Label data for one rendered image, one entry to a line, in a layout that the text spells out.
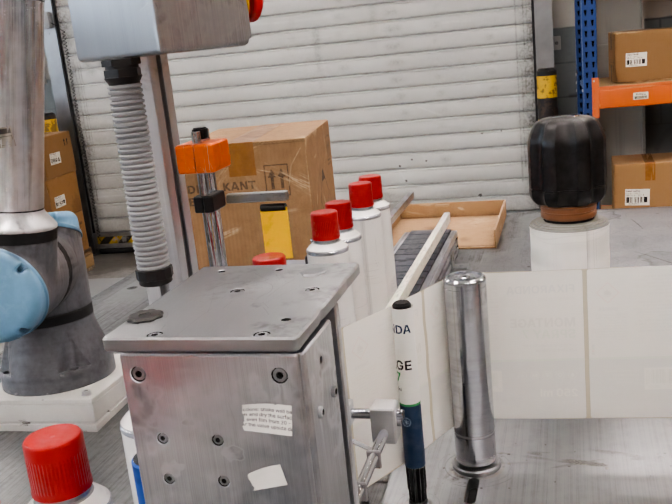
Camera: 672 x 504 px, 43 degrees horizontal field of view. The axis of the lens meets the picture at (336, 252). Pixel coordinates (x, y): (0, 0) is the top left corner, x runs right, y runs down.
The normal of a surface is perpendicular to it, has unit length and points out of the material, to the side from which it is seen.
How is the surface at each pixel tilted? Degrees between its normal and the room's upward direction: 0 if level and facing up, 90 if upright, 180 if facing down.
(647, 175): 90
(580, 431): 0
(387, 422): 90
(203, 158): 90
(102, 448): 0
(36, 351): 70
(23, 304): 95
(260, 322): 0
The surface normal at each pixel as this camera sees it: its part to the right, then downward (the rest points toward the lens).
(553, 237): -0.59, 0.29
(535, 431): -0.10, -0.96
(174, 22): 0.64, 0.13
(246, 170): -0.13, 0.25
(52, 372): 0.22, -0.14
